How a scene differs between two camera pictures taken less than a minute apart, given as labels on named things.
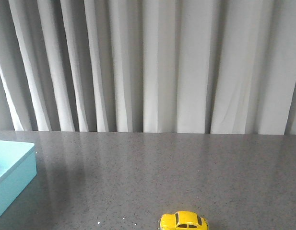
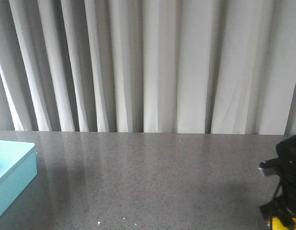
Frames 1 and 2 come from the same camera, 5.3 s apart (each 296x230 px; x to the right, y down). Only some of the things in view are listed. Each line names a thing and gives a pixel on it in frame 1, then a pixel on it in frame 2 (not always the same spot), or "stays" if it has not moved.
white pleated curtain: (188, 66) stays
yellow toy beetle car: (183, 220) → (277, 224)
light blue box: (15, 166) stays
